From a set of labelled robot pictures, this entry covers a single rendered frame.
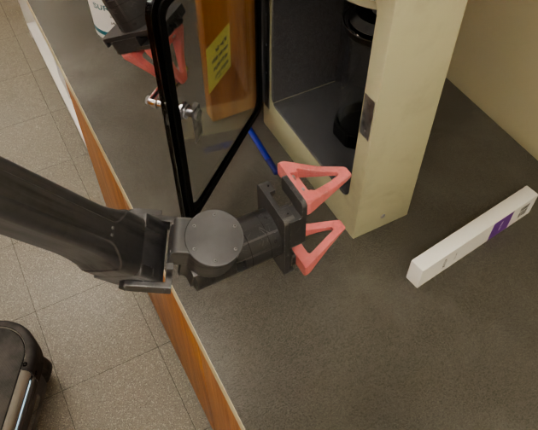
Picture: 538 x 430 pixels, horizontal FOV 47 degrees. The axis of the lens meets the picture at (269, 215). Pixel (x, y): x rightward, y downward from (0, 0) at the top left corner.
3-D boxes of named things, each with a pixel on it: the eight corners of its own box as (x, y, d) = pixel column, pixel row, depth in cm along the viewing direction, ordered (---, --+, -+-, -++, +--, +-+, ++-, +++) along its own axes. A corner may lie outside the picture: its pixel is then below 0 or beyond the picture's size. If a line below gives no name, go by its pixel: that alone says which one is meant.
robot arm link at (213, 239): (127, 215, 70) (119, 290, 67) (122, 182, 59) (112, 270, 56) (232, 224, 72) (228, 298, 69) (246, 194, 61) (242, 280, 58)
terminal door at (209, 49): (261, 107, 115) (259, -114, 84) (187, 228, 98) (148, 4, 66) (258, 107, 115) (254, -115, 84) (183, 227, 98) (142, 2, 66)
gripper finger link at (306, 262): (361, 218, 71) (289, 250, 68) (355, 253, 77) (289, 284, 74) (330, 180, 75) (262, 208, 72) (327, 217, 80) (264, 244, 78)
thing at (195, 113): (205, 134, 87) (201, 103, 83) (198, 144, 86) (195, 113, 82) (193, 130, 88) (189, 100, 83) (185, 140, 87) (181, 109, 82)
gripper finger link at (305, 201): (367, 177, 66) (290, 210, 63) (360, 219, 71) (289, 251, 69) (334, 138, 69) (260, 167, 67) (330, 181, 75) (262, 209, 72)
